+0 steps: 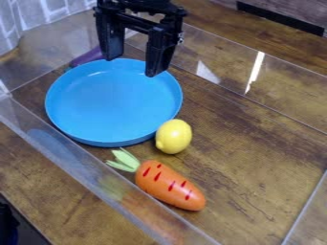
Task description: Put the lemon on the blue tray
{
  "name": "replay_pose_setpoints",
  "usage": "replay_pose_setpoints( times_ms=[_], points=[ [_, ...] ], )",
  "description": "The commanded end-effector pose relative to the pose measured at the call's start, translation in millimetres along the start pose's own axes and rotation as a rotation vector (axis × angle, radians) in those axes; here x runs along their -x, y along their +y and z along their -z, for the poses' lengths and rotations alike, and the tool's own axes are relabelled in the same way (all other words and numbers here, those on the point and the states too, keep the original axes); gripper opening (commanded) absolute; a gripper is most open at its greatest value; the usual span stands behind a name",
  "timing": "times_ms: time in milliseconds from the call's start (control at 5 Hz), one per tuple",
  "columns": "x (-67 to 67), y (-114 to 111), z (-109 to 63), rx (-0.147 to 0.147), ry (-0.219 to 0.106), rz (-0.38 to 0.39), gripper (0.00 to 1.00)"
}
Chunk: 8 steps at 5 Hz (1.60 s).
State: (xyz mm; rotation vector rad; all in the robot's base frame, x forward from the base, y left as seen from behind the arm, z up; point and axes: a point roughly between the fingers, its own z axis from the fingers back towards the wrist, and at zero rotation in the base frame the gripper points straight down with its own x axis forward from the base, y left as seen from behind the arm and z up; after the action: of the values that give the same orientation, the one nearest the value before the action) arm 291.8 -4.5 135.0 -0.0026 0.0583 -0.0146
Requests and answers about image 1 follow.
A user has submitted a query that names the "clear acrylic enclosure wall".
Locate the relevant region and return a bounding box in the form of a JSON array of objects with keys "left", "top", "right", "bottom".
[{"left": 0, "top": 80, "right": 221, "bottom": 245}]

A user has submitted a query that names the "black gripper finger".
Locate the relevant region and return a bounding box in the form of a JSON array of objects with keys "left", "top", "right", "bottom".
[
  {"left": 145, "top": 27, "right": 183, "bottom": 78},
  {"left": 95, "top": 12, "right": 125, "bottom": 60}
]

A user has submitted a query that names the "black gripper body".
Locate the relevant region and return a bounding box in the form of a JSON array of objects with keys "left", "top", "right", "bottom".
[{"left": 93, "top": 0, "right": 187, "bottom": 36}]

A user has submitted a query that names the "blue round tray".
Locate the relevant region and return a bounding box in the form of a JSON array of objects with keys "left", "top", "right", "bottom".
[{"left": 44, "top": 58, "right": 183, "bottom": 147}]

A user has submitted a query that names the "purple toy eggplant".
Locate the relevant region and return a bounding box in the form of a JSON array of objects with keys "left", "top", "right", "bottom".
[{"left": 69, "top": 47, "right": 104, "bottom": 67}]

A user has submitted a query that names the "yellow toy lemon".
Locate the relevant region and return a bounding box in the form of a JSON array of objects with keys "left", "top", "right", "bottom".
[{"left": 156, "top": 119, "right": 193, "bottom": 154}]

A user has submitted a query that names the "orange toy carrot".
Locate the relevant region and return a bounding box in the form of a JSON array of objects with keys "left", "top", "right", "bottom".
[{"left": 105, "top": 148, "right": 205, "bottom": 212}]

